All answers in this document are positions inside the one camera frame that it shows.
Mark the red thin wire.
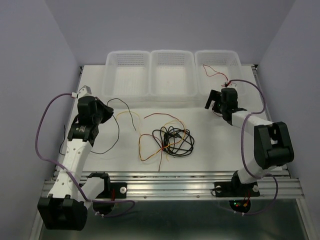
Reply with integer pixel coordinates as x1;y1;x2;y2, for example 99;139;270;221
202;64;230;85

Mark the thin black wire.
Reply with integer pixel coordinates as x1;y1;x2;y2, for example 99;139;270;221
58;97;137;156

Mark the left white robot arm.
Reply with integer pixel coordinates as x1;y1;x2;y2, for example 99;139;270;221
37;94;114;231

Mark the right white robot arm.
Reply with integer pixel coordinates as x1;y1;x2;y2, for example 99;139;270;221
205;87;294;198

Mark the right white plastic basket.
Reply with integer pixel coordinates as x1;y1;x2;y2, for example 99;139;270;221
194;50;244;98

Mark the white plastic basket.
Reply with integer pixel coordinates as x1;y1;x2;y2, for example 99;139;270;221
101;50;150;102
149;49;198;103
194;50;244;98

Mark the left white plastic basket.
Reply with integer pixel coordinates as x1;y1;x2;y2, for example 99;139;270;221
101;50;150;102

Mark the middle white plastic basket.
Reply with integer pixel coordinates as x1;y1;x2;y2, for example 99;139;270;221
149;49;198;103

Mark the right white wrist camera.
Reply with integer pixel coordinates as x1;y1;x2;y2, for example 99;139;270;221
221;80;238;89

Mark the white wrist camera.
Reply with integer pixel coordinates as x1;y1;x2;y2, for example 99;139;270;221
221;80;238;89
71;85;92;99

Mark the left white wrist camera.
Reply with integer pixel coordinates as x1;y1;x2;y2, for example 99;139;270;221
71;85;92;99

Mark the thick black cable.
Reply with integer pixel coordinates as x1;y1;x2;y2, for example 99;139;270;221
151;125;195;158

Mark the yellow orange wire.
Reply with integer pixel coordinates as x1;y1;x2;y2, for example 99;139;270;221
116;111;186;173

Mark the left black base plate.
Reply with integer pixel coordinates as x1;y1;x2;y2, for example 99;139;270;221
82;182;127;200

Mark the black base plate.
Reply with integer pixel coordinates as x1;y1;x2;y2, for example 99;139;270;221
213;181;260;198
82;182;127;200

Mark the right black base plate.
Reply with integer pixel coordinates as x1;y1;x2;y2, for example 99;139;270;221
213;181;260;198

